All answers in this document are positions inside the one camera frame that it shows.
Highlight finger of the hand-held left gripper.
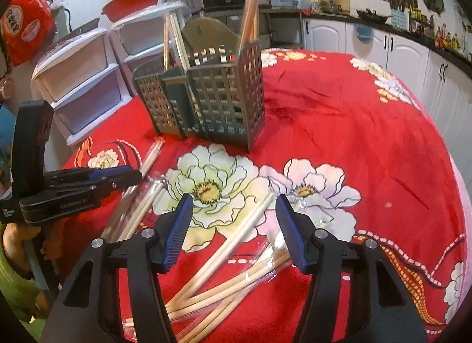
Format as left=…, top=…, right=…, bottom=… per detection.
left=43, top=165, right=143, bottom=192
left=19, top=182, right=116, bottom=226

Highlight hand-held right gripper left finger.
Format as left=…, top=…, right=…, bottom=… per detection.
left=40, top=193, right=195, bottom=343

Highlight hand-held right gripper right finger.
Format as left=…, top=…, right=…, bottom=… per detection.
left=275, top=193, right=429, bottom=343

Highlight bunch of chopsticks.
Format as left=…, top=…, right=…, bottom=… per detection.
left=99, top=138, right=296, bottom=343

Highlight brown perforated utensil holder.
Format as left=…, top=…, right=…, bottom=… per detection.
left=132, top=13, right=263, bottom=153

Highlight chopstick pair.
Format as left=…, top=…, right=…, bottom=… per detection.
left=238, top=0, right=263, bottom=48
left=162, top=13, right=194, bottom=71

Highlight person's left forearm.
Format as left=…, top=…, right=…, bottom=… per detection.
left=0, top=222, right=66, bottom=273

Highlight blue plastic object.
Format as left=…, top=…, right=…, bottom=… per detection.
left=0, top=105, right=15, bottom=161

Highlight red printed bag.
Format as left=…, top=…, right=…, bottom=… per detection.
left=0, top=0, right=58, bottom=68

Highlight woven flat tray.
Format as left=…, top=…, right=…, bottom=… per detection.
left=50, top=17, right=101, bottom=44

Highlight red floral blanket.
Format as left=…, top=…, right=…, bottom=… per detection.
left=63, top=48, right=472, bottom=343

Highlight person's green garment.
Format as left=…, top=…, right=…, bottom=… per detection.
left=0, top=240, right=50, bottom=325

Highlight red plastic basin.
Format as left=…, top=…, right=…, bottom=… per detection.
left=101, top=0, right=163, bottom=21

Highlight white kitchen cabinets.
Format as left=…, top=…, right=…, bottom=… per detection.
left=302, top=17, right=472, bottom=141

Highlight blue hanging bag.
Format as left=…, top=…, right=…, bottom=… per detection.
left=353, top=23, right=375, bottom=43

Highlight metal shelf rack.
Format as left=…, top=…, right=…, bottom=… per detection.
left=201, top=6, right=306, bottom=50

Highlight black wok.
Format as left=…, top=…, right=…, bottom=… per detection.
left=356, top=8, right=392, bottom=21

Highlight black countertop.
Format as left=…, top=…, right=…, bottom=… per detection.
left=302, top=11, right=472, bottom=71

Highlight blue white knife block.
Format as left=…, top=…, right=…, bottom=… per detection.
left=390, top=5, right=409, bottom=29

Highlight row of condiment bottles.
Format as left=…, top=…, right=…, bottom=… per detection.
left=407, top=5, right=466, bottom=51

